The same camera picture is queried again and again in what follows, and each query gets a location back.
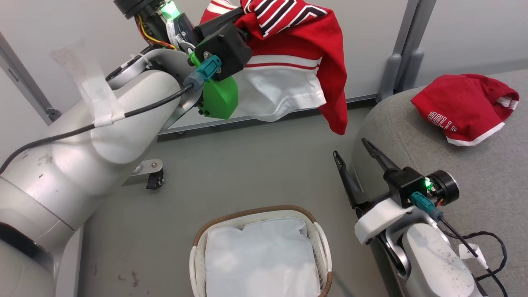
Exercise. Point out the white tape strip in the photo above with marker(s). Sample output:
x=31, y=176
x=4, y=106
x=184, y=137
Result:
x=99, y=99

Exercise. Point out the red basketball shorts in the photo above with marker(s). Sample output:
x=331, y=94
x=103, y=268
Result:
x=462, y=103

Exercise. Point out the grey fabric sofa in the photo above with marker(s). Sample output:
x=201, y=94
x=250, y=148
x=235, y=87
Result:
x=474, y=173

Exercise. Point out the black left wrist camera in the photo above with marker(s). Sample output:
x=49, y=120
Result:
x=225, y=49

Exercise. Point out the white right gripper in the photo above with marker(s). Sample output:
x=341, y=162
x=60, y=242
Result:
x=377, y=218

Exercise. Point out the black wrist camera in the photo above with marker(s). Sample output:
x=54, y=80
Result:
x=406, y=183
x=225, y=49

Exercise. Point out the black caster wheel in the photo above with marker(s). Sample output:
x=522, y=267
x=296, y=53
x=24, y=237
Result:
x=154, y=180

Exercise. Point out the grey partition foot bar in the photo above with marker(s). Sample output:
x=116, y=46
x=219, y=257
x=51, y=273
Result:
x=150, y=166
x=412, y=70
x=390, y=78

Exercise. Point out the white basket liner cloth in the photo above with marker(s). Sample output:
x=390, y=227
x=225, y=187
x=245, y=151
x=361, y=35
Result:
x=260, y=260

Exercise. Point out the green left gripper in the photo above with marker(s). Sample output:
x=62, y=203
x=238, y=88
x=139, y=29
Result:
x=220, y=99

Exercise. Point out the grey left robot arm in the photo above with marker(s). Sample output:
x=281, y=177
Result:
x=82, y=165

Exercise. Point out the red basketball jersey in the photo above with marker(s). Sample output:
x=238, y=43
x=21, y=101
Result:
x=326, y=49

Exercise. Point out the grey partition post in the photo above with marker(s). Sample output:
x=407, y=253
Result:
x=416, y=24
x=24, y=82

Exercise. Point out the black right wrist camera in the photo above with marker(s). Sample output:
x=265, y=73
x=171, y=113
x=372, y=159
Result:
x=406, y=183

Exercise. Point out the white wicker-rim laundry basket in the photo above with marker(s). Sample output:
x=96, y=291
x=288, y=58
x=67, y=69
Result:
x=198, y=264

